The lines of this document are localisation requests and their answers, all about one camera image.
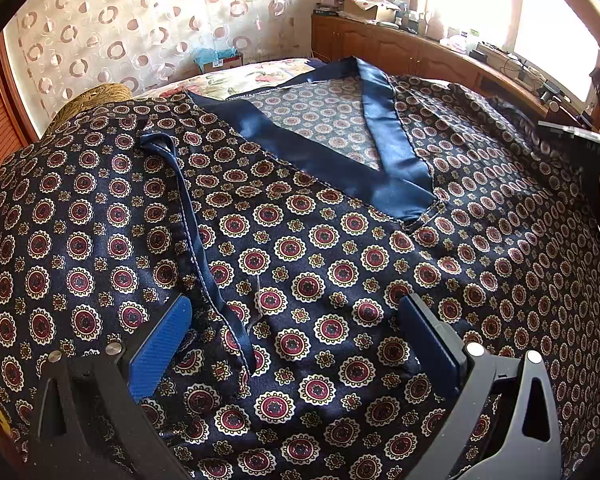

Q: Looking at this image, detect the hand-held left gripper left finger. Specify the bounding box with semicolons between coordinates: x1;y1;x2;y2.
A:
27;294;196;480

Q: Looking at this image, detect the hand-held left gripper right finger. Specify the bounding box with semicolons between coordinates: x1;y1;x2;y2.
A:
400;292;563;480

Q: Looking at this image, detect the navy medallion patterned robe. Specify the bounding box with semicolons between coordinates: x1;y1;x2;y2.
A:
0;57;600;480

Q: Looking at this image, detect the window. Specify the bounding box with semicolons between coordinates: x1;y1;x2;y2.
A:
415;0;600;106

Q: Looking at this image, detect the lavender bag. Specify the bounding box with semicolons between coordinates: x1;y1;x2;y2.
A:
445;32;473;54

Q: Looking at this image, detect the wooden cabinet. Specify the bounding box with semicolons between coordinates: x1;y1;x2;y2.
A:
311;12;600;136

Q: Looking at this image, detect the open cardboard box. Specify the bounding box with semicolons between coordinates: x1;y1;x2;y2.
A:
342;0;401;23

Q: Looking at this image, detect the gold pillow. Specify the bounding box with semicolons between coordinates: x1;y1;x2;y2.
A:
50;84;133;131

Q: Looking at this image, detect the wooden wardrobe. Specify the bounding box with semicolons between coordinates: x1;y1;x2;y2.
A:
0;35;41;203

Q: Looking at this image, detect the floral blanket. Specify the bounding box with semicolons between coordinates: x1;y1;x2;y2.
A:
135;57;326;102

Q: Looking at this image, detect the cardboard box with blue tissue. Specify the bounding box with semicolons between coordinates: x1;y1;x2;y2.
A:
195;47;245;75

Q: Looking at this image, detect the circle patterned curtain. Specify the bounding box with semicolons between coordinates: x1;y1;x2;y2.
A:
2;0;306;133

